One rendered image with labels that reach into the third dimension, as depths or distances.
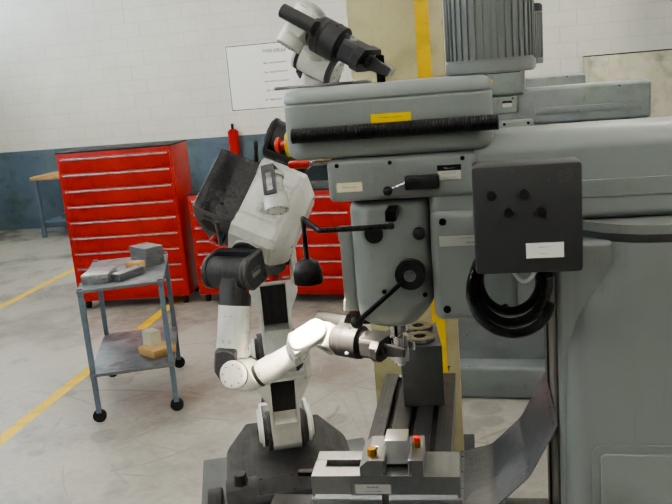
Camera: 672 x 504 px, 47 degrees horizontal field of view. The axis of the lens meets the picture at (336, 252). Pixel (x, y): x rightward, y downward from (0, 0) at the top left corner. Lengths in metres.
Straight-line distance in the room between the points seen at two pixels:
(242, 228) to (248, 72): 9.15
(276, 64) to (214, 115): 1.17
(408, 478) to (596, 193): 0.76
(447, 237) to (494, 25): 0.47
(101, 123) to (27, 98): 1.21
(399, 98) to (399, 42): 1.86
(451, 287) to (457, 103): 0.41
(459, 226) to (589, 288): 0.31
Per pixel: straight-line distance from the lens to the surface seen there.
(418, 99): 1.71
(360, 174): 1.75
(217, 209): 2.20
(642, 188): 1.78
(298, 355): 2.06
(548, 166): 1.49
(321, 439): 3.04
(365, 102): 1.72
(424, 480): 1.85
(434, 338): 2.32
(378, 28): 3.58
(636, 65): 10.15
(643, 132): 1.78
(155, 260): 5.10
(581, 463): 1.88
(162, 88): 11.70
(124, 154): 7.09
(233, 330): 2.13
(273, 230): 2.17
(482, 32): 1.74
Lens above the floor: 1.91
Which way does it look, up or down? 13 degrees down
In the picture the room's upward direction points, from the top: 5 degrees counter-clockwise
